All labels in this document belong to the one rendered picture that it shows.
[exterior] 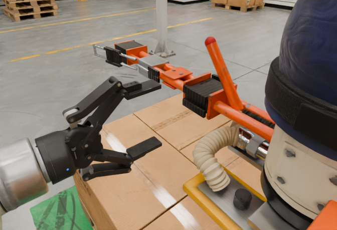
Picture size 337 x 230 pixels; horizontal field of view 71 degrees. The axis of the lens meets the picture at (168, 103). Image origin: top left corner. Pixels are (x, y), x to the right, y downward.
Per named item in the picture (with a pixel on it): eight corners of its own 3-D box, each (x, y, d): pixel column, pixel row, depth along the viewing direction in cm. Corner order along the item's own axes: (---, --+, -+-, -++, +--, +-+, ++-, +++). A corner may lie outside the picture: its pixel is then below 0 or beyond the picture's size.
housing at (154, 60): (170, 75, 68) (170, 60, 65) (151, 81, 64) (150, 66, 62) (156, 67, 72) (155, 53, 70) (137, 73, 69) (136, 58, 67)
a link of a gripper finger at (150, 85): (119, 93, 41) (118, 89, 40) (152, 82, 44) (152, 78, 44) (127, 100, 39) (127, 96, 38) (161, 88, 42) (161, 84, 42)
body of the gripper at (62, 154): (27, 128, 36) (87, 108, 41) (42, 167, 40) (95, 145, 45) (39, 156, 31) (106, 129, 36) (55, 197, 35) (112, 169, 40)
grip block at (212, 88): (236, 106, 54) (240, 83, 51) (205, 122, 49) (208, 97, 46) (209, 92, 59) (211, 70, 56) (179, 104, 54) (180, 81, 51)
